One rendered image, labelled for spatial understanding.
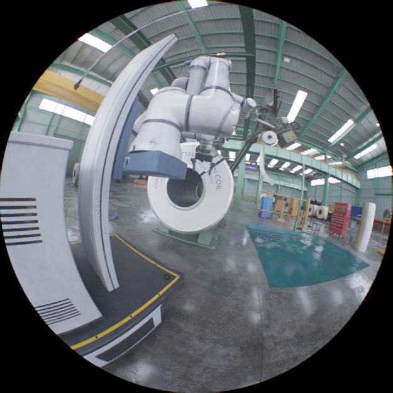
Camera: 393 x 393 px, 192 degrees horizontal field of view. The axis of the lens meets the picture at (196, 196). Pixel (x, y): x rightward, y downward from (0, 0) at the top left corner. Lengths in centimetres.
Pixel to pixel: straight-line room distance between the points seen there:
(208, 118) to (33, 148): 44
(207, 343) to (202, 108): 106
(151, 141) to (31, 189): 31
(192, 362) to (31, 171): 86
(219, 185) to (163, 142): 107
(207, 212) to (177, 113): 116
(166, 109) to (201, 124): 13
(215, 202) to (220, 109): 110
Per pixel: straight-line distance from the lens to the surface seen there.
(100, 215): 42
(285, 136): 148
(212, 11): 1191
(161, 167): 31
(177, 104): 41
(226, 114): 40
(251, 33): 304
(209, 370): 81
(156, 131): 37
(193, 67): 91
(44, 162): 27
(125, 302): 56
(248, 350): 89
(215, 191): 134
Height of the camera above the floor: 78
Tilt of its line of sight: 4 degrees down
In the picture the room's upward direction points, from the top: 9 degrees clockwise
